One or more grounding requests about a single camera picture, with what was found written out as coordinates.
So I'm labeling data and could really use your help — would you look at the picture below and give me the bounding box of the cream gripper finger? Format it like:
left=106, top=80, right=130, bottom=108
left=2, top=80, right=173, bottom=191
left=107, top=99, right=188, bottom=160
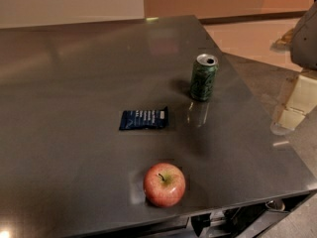
left=270, top=73, right=317, bottom=136

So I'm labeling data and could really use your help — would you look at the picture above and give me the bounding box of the dark blue snack bar wrapper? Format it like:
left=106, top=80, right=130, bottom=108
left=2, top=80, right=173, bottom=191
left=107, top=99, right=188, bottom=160
left=119, top=107, right=169, bottom=131

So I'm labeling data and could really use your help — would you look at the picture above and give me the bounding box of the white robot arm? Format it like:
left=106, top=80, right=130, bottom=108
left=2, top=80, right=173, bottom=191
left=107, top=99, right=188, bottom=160
left=270, top=2, right=317, bottom=135

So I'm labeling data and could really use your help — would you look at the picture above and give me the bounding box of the green soda can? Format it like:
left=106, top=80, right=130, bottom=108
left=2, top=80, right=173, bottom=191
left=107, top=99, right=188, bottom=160
left=190, top=54, right=219, bottom=101

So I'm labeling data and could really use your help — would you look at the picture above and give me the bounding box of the dark cabinet hardware under table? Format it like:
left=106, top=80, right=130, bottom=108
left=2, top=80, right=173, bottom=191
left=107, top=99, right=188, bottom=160
left=189, top=198, right=288, bottom=238

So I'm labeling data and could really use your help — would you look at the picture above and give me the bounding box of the red apple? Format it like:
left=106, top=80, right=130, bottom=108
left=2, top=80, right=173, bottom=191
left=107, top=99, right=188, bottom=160
left=143, top=163, right=186, bottom=207

